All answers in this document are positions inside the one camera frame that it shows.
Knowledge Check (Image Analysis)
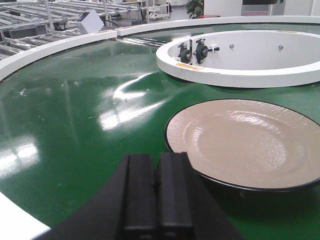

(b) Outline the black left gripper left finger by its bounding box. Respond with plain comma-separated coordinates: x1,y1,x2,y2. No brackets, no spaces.
37,153,157,240

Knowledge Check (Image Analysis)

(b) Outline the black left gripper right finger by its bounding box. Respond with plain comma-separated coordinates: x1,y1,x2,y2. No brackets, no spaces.
156,152,244,240

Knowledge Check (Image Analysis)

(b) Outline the beige plate black rim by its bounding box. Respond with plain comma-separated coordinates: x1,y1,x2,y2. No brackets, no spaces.
164,99,320,193

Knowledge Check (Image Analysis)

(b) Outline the black bearing block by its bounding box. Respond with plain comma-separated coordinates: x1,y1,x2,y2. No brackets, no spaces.
178,42,192,64
195,38,220,64

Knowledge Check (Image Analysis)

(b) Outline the white outer conveyor rim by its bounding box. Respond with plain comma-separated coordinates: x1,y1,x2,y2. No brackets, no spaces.
0,15,320,81

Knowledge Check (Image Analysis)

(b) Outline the white control box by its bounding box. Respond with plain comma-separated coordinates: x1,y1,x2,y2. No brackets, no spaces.
74,9,104,34

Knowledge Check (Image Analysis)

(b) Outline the green potted plant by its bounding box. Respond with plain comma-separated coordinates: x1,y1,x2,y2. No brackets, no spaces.
185,0,204,19

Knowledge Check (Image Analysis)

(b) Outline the metal roller conveyor rack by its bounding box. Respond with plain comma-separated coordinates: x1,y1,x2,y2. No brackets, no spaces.
0,0,149,60

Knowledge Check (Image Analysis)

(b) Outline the white inner conveyor ring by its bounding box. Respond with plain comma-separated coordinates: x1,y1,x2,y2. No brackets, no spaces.
155,29,320,89

